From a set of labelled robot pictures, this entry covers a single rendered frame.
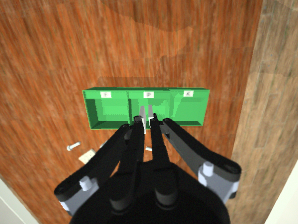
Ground white domino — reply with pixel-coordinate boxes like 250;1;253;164
79;149;96;164

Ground green rack of bins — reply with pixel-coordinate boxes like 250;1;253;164
82;87;210;129

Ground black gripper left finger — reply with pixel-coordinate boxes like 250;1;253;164
54;106;146;216

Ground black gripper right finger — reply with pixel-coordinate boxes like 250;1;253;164
148;105;242;205

